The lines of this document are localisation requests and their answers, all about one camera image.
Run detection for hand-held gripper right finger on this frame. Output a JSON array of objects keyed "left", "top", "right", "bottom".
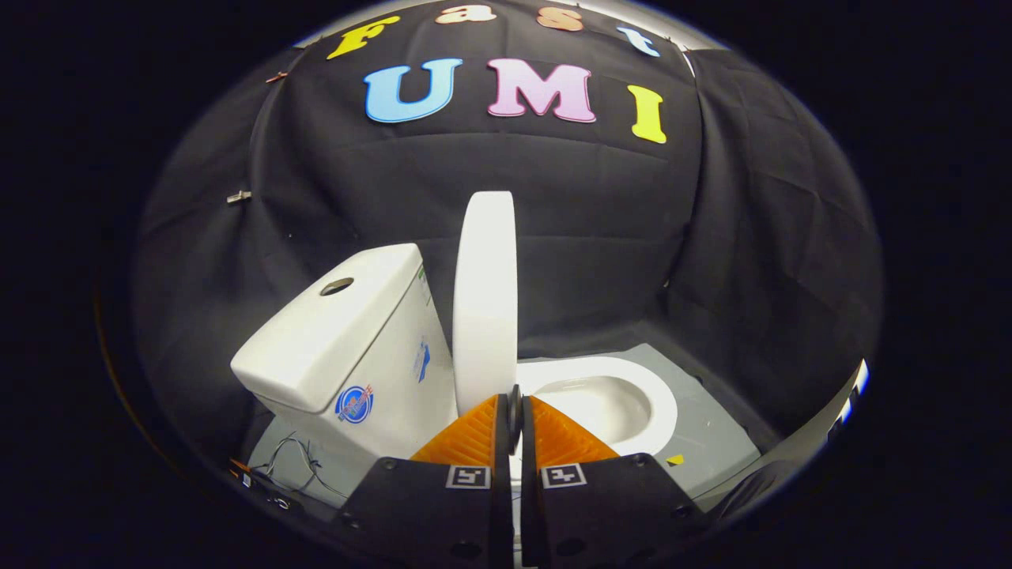
[{"left": 518, "top": 394, "right": 712, "bottom": 569}]

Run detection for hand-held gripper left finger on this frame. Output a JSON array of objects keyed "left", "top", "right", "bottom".
[{"left": 332, "top": 385, "right": 519, "bottom": 569}]

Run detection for white toilet tank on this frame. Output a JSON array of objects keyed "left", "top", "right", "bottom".
[{"left": 230, "top": 243, "right": 459, "bottom": 465}]

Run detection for grey base board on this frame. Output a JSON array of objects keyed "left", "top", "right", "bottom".
[{"left": 247, "top": 342, "right": 762, "bottom": 508}]

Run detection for black backdrop cloth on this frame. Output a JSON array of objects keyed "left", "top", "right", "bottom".
[{"left": 130, "top": 0, "right": 884, "bottom": 495}]

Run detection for thin black cables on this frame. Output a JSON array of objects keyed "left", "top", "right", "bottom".
[{"left": 251, "top": 431, "right": 350, "bottom": 501}]

